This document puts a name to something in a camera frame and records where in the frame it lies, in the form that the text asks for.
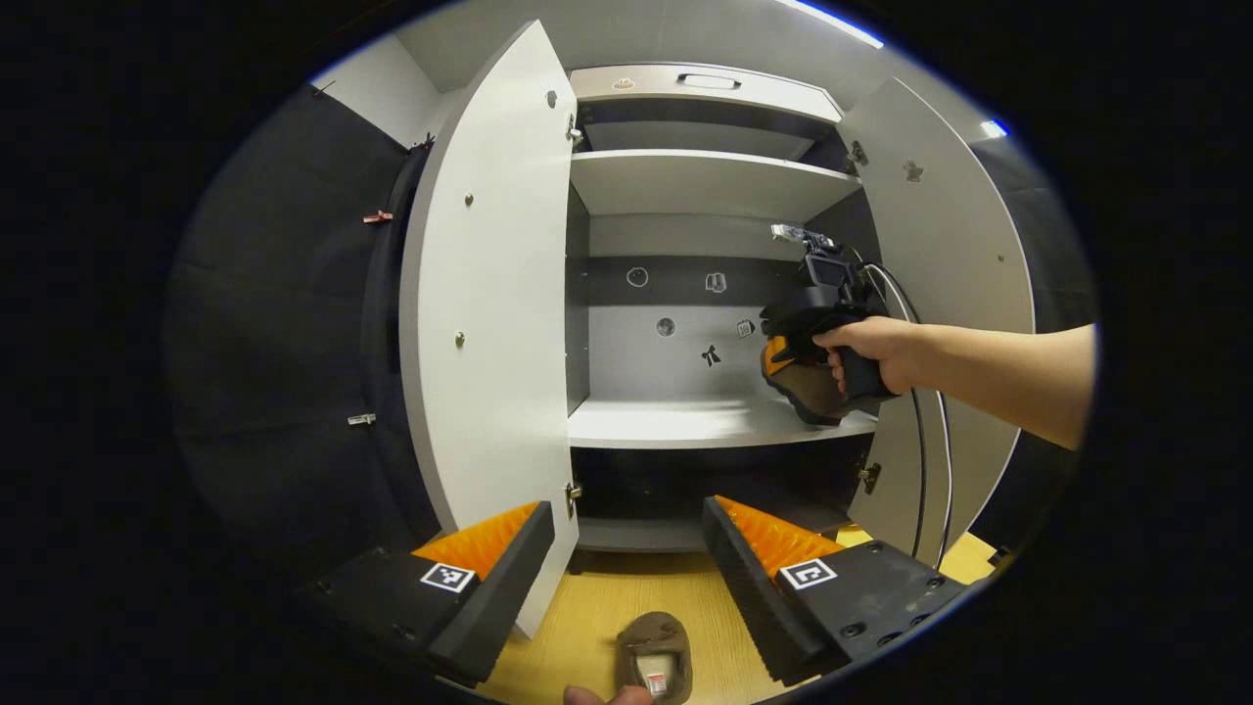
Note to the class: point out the white shoe cabinet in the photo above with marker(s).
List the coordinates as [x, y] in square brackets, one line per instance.
[685, 343]

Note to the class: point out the metal door hinge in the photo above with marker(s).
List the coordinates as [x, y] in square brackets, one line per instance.
[573, 127]
[858, 154]
[869, 477]
[572, 494]

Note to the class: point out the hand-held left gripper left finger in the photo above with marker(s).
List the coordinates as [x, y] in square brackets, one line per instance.
[494, 607]

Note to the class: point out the metal cloth clip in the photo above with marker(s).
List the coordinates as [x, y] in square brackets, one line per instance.
[361, 420]

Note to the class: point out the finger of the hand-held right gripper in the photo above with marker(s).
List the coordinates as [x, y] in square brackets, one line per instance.
[776, 354]

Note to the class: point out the white cabinet shelf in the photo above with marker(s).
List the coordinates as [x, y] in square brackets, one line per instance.
[705, 181]
[685, 423]

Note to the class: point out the white cabinet door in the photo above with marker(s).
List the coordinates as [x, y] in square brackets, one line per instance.
[964, 245]
[489, 323]

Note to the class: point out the brown fuzzy shoe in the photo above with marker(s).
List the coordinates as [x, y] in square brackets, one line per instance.
[654, 646]
[817, 397]

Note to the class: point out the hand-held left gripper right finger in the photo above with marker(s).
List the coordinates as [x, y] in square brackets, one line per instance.
[754, 597]

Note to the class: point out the white cabinet drawer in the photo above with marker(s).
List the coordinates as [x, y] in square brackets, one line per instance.
[705, 93]

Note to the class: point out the red cloth clip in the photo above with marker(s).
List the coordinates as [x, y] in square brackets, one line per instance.
[377, 216]

